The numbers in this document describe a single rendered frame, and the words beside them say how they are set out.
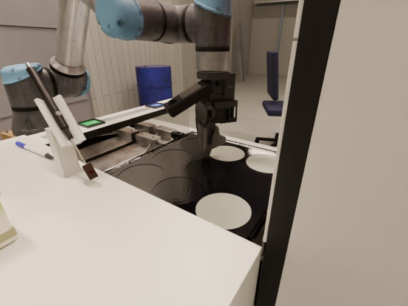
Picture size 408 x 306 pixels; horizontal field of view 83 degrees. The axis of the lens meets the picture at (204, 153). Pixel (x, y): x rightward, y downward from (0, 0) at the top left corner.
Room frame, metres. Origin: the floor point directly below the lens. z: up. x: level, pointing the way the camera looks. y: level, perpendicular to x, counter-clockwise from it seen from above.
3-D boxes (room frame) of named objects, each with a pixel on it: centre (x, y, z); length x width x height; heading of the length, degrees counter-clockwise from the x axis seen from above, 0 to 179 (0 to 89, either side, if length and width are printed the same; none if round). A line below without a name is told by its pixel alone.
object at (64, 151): (0.34, 0.22, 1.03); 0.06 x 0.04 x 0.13; 56
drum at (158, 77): (3.95, 0.82, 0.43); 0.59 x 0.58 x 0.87; 153
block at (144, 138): (0.68, 0.18, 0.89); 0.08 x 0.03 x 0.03; 56
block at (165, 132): (0.75, 0.13, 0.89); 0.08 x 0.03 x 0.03; 56
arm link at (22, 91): (0.82, 0.61, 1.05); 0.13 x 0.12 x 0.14; 146
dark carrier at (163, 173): (0.48, -0.01, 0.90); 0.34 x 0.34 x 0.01; 56
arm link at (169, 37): (0.59, 0.07, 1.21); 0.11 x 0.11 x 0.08; 56
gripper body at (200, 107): (0.55, -0.03, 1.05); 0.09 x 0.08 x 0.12; 113
